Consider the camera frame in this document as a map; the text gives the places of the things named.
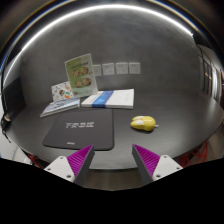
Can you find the yellow computer mouse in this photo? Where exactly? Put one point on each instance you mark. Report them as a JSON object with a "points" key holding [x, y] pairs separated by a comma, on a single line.
{"points": [[146, 123]]}

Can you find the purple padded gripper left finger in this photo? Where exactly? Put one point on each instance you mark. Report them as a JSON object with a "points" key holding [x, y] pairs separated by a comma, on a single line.
{"points": [[73, 168]]}

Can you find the thin grey magazine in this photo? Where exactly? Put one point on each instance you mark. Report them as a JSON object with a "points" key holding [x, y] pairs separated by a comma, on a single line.
{"points": [[60, 106]]}

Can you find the small colourful card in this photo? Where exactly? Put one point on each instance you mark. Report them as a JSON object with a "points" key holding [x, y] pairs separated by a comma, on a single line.
{"points": [[61, 91]]}

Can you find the black mouse pad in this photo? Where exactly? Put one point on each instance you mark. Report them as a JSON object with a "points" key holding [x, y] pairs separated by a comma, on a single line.
{"points": [[78, 129]]}

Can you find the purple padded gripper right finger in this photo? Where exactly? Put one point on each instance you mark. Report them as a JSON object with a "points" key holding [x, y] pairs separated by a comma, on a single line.
{"points": [[151, 166]]}

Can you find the white wall socket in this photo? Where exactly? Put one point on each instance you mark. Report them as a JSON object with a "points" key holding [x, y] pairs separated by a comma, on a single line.
{"points": [[134, 68], [122, 68], [97, 70], [108, 69]]}

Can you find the green standing leaflet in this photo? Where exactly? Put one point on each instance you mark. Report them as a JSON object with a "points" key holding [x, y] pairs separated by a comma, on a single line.
{"points": [[81, 76]]}

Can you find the white book with blue stripe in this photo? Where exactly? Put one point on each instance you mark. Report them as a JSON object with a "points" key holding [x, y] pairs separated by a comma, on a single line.
{"points": [[120, 99]]}

